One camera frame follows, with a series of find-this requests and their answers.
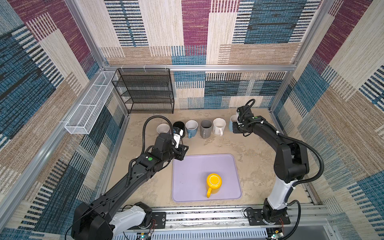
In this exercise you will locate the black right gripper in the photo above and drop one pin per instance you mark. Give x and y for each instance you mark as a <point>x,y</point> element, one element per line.
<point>235,128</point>

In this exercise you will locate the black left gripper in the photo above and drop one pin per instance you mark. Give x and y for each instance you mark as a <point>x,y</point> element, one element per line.
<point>181,153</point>

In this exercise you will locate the light blue mug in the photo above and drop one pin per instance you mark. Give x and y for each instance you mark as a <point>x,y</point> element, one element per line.
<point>233,119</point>

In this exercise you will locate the white mug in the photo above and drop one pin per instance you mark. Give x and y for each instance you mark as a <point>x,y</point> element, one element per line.
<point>219,125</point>

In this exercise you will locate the black mug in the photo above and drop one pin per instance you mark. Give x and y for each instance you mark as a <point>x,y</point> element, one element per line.
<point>181,125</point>

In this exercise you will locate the lavender purple mug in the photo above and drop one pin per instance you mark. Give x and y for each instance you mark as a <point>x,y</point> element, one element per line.
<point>163,128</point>

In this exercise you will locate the teal blue patterned mug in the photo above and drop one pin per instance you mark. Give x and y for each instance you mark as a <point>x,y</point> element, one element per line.
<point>192,128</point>

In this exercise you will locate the grey mug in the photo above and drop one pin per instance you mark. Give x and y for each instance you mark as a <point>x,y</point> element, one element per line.
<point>206,129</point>

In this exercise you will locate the yellow mug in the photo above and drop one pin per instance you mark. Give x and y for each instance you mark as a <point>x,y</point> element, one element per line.
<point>213,184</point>

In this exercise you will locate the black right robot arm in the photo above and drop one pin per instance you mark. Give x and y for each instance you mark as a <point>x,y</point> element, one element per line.
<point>291,161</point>

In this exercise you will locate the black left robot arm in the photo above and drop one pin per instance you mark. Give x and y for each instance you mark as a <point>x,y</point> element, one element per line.
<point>102,220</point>

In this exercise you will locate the lavender silicone tray mat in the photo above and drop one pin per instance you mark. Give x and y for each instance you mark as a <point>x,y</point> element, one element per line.
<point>206,178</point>

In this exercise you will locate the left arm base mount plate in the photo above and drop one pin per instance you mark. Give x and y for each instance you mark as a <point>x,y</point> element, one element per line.
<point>157,221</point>

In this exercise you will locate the black wire mesh shelf rack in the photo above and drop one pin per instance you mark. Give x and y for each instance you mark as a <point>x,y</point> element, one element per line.
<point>145,91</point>

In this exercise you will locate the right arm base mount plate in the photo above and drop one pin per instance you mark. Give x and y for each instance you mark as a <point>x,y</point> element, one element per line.
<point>260,217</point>

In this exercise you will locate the white wire mesh basket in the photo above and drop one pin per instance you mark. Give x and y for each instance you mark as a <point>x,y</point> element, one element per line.
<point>87,112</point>

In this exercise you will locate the aluminium front rail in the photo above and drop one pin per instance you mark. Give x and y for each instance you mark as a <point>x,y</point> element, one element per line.
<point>308,222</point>

